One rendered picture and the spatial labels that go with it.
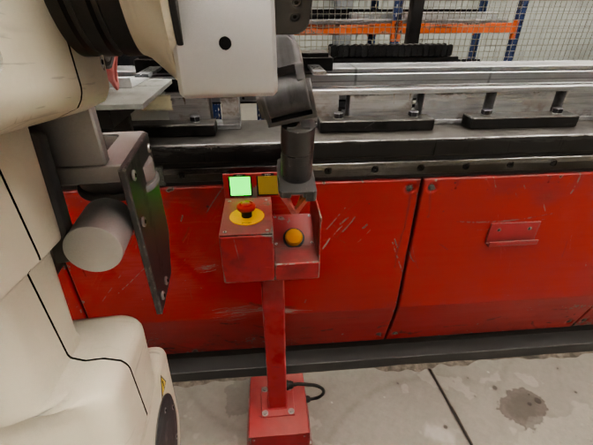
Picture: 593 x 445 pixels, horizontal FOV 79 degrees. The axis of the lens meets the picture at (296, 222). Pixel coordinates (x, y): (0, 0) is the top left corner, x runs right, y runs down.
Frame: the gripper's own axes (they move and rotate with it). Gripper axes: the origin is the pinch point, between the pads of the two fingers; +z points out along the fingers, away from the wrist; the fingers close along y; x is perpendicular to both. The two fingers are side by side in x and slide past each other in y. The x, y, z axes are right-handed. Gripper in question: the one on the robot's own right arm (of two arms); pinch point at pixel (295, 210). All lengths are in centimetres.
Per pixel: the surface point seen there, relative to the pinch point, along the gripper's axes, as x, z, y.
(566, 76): -97, -1, 60
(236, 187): 12.1, 2.1, 10.3
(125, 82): 35.2, -14.5, 27.2
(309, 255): -2.9, 8.8, -4.8
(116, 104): 32.6, -17.1, 12.1
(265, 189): 5.8, 2.7, 10.1
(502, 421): -68, 76, -22
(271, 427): 7, 65, -21
